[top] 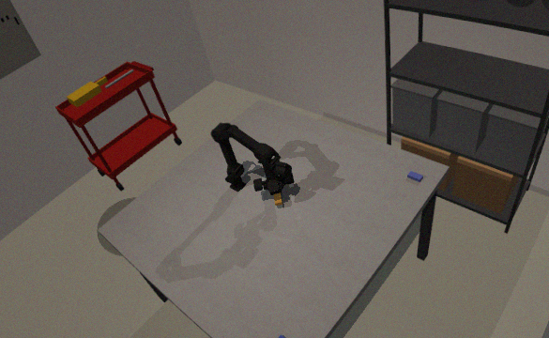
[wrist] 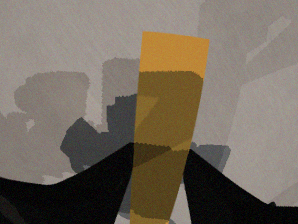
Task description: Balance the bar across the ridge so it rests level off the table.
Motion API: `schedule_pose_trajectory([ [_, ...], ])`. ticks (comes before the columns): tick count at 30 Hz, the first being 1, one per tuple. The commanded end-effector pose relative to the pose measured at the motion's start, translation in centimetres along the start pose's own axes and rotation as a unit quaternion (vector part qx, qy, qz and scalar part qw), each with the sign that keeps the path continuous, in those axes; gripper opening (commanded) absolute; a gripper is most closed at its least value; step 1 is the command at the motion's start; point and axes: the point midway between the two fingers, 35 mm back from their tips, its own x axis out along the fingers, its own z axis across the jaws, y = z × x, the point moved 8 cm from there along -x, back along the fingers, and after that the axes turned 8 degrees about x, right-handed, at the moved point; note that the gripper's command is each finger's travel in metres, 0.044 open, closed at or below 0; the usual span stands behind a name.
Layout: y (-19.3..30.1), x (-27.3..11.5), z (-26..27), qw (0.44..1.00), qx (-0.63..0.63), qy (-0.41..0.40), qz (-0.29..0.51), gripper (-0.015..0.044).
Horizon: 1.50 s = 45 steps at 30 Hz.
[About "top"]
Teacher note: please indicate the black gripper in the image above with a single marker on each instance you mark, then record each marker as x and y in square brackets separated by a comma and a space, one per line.
[259, 184]

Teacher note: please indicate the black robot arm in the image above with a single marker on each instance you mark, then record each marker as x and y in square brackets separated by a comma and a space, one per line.
[262, 152]

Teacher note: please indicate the orange bar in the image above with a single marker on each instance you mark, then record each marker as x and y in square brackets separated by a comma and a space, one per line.
[278, 199]

